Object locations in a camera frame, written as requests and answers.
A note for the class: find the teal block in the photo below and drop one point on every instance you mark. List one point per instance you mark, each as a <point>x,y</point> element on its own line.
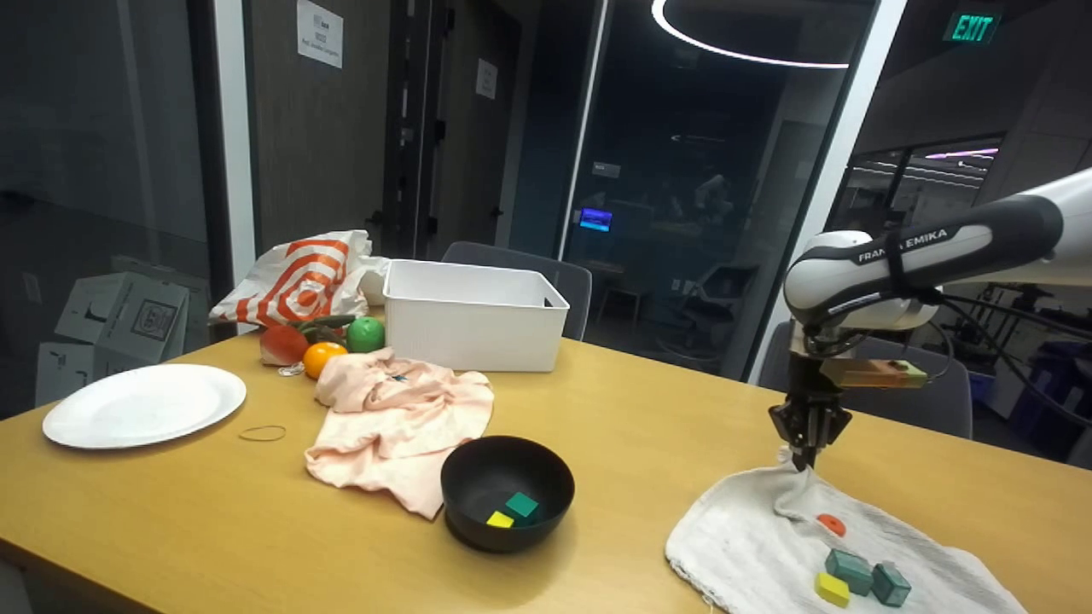
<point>853,572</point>
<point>887,585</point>

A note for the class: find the white plastic bin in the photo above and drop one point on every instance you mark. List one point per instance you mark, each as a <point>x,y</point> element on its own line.
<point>469,313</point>

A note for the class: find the grey chair right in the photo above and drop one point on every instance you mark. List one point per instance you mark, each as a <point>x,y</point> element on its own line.
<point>942,396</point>

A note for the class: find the pink cloth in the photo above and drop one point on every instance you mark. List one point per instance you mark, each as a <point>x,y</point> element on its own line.
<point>391,425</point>

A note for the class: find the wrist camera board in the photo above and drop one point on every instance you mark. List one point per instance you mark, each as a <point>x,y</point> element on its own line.
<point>873,371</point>

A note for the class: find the white towel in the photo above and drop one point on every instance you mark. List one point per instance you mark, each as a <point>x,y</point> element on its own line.
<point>753,547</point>

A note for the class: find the orange disc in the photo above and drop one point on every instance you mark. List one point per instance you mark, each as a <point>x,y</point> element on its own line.
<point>837,527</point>

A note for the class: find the black bowl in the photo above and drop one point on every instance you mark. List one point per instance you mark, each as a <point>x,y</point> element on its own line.
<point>480,478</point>

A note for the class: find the red fruit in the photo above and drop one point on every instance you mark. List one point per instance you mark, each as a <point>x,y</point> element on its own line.
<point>281,346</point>

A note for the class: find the orange white striped bag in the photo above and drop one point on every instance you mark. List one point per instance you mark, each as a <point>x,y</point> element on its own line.
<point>301,282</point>

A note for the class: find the paper sign on wall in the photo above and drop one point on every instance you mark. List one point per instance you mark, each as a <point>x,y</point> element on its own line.
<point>318,31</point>

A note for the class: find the cardboard box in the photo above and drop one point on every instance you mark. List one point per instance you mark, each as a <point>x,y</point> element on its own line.
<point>111,325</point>

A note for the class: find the green ball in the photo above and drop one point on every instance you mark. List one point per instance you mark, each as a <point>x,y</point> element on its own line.
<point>367,336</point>

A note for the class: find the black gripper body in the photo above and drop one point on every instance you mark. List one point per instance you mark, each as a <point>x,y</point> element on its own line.
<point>806,396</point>

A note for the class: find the grey chair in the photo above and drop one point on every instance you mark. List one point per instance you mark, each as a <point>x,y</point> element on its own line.
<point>942,396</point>
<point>571,282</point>

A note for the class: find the green exit sign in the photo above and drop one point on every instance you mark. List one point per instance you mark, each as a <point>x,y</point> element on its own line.
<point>971,27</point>

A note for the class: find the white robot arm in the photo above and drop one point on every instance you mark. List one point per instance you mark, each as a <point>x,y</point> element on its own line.
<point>846,285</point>

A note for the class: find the white plate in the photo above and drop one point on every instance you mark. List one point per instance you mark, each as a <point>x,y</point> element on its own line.
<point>143,406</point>

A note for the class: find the orange fruit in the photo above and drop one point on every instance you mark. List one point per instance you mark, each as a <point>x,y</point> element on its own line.
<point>318,357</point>

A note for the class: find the grey chair far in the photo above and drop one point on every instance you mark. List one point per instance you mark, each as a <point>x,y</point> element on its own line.
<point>571,282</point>

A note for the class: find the yellow block in bowl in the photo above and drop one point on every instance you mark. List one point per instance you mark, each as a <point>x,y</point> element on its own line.
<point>500,519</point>

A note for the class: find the green block in bowl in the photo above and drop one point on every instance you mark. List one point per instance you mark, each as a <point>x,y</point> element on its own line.
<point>521,506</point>

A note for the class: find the teal block left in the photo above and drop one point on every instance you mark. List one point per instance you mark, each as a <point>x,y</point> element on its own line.
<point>853,572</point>

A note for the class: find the yellow block on towel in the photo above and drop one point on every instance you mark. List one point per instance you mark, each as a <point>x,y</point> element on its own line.
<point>835,591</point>

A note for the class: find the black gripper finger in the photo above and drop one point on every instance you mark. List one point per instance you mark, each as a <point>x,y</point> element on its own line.
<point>793,449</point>
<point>819,436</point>

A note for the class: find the rubber band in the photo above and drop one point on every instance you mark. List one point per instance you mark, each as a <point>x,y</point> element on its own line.
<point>265,434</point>

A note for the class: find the teal block right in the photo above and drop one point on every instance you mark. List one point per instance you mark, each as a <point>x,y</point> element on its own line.
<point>887,585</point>

